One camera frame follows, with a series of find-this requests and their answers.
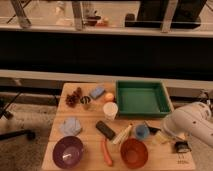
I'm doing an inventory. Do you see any blue sponge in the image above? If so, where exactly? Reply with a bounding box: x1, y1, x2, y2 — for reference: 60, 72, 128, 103
89, 87, 105, 99

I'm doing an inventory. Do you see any black brush with wooden handle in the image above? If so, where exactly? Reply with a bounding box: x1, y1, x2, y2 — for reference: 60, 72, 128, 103
153, 130, 193, 154

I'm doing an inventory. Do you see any yellow white tube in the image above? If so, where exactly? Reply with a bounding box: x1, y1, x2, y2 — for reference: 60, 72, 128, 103
112, 124, 132, 145

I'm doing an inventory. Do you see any green plastic tray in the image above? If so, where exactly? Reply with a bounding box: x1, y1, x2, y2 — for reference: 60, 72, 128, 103
116, 81, 171, 118

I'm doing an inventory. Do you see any black office chair base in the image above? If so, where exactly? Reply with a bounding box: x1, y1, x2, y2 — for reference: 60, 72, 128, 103
0, 91, 37, 141

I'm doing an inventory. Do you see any wooden table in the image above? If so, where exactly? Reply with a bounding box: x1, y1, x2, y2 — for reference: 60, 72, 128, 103
42, 83, 196, 171

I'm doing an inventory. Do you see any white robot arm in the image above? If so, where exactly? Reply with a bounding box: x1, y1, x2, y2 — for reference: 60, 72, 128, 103
153, 102, 213, 148

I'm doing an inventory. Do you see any white paper cup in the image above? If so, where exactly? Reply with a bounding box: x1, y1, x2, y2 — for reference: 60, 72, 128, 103
103, 102, 118, 120

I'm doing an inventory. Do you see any small blue cup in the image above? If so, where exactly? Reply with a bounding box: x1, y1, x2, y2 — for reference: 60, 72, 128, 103
135, 125, 149, 140

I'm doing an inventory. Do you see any orange bowl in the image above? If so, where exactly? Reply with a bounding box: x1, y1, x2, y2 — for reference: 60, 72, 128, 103
120, 138, 148, 169

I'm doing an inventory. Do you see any purple bowl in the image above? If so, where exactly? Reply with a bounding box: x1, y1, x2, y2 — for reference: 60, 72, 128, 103
52, 136, 84, 169

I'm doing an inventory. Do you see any orange ball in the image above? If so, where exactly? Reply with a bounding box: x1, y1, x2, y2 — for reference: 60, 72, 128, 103
104, 93, 115, 102

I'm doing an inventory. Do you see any light blue crumpled cloth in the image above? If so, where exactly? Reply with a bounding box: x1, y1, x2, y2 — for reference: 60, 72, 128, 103
60, 117, 82, 136

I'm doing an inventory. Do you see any black rectangular block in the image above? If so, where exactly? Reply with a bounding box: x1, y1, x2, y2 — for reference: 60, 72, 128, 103
96, 121, 116, 140

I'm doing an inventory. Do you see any black white striped object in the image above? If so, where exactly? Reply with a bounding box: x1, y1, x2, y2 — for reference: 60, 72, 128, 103
80, 96, 91, 110

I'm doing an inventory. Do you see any brown pine cone cluster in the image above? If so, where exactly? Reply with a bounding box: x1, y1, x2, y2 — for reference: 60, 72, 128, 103
65, 87, 82, 107

